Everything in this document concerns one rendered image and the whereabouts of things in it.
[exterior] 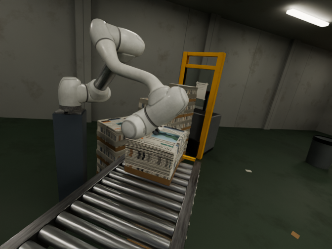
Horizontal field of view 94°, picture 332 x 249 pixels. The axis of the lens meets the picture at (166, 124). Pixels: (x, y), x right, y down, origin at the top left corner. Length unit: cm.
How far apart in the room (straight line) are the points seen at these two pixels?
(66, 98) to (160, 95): 95
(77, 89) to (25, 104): 349
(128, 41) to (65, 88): 64
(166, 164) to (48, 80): 402
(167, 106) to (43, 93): 421
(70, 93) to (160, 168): 90
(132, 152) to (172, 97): 46
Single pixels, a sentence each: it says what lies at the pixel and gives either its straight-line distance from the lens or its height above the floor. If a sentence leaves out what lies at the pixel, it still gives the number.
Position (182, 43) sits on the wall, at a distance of 469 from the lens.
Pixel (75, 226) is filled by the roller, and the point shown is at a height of 79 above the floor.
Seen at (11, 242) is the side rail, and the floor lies 80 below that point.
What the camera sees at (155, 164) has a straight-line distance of 88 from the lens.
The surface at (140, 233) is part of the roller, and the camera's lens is 73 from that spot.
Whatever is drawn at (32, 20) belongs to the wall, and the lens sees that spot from 466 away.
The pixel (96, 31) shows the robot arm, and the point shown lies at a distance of 96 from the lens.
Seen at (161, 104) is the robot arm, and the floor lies 128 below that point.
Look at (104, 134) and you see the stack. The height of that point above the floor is 72.
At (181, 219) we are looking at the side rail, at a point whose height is 80.
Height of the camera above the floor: 138
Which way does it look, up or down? 17 degrees down
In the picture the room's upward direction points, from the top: 8 degrees clockwise
